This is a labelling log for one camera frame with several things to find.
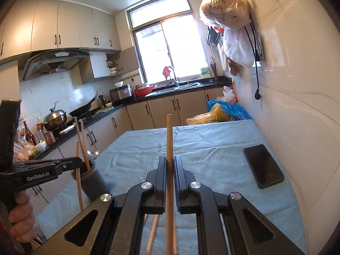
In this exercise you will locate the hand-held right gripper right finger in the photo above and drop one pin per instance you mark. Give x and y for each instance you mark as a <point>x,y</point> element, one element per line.
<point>179,186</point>

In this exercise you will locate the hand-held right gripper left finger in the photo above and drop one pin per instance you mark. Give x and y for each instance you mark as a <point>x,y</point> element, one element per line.
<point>160,186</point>

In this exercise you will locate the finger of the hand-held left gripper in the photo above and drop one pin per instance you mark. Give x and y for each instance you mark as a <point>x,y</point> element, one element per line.
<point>69,164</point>

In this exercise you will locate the small bronze metal spoon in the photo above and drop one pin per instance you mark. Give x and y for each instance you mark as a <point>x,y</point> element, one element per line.
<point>88,154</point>

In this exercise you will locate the round steel soup spoon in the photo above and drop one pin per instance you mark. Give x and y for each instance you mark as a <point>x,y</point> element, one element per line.
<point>95,153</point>

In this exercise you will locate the dark grey utensil holder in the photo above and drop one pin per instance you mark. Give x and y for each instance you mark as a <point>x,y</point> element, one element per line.
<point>97,183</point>

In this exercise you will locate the person's left hand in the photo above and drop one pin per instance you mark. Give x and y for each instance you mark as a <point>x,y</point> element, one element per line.
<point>24,223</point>

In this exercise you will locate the clear bags of food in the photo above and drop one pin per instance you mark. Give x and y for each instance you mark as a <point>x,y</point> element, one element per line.
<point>22,151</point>

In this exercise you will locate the red jar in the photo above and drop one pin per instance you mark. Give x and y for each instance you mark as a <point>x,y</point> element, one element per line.
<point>50,138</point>

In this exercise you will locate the small white bowl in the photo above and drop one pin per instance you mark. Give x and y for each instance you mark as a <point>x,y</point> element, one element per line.
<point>40,148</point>

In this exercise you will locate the white rectangular plate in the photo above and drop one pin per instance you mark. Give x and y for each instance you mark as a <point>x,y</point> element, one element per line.
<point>67,129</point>

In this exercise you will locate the dark sauce bottle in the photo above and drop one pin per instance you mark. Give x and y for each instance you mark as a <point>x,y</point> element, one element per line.
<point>28,135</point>

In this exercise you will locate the amber oil bottle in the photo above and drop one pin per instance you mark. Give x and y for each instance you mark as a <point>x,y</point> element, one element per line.
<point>39,130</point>

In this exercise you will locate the steel pot with lid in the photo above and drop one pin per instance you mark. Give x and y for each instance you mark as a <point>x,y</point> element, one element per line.
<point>55,118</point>

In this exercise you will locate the black gas stove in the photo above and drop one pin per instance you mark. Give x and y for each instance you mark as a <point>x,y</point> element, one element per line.
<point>85,116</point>

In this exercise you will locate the grey-blue tablecloth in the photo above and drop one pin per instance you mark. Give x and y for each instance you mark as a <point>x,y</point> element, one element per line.
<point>212,143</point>

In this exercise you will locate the black wok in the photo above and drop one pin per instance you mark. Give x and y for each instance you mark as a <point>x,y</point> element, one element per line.
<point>81,109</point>

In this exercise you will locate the steel kettle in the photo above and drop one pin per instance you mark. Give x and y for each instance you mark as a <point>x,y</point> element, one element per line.
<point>102,101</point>

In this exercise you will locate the beige kitchen base cabinets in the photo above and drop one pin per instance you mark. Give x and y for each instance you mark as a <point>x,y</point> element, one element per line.
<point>159,111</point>

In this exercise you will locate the yellow plastic bag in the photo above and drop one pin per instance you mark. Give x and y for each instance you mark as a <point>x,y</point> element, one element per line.
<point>209,117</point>

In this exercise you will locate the black smartphone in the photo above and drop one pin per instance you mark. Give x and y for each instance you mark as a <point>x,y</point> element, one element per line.
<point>263,166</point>

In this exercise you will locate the steel rice cooker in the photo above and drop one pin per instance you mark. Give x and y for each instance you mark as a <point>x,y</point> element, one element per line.
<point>122,93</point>

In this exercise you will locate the blue plastic bag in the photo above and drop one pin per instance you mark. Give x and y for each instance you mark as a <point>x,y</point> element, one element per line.
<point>233,111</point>

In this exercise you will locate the red basin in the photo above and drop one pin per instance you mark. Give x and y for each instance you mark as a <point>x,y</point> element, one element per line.
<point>143,92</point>

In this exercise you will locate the steel kitchen sink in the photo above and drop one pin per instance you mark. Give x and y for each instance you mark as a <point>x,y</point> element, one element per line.
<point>186,85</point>

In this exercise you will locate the stack of white dishes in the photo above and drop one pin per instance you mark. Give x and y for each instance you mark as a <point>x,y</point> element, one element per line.
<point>113,70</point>

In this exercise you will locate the black range hood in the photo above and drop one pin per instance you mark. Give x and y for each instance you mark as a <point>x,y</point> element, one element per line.
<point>53,61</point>

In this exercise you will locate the steel kitchen faucet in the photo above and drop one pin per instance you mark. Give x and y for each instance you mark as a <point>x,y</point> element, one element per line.
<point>176,79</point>

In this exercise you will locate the pink-red rag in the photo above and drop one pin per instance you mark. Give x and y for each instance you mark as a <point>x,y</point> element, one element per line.
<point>166,72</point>

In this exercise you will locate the holder with dark chopsticks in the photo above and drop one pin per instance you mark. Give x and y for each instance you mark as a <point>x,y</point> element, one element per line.
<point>215,77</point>

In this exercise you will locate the green and white box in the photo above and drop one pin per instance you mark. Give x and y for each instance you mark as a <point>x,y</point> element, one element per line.
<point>205,72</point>

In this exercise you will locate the brown hanging bag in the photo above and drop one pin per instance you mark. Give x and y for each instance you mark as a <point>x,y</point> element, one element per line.
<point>233,69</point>

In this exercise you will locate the kitchen window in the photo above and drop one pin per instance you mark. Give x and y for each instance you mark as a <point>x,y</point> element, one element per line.
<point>180,45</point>

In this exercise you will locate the white hanging plastic bag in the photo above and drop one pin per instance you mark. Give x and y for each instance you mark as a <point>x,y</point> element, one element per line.
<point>239,47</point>

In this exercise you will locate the tan hanging plastic bag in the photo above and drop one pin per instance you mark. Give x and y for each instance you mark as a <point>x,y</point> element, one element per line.
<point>225,8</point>

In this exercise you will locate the beige wall cabinets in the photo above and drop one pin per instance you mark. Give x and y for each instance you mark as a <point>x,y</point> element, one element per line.
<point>45,24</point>

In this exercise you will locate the black wall rack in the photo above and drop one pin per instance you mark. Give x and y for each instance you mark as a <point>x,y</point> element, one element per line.
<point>212,35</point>

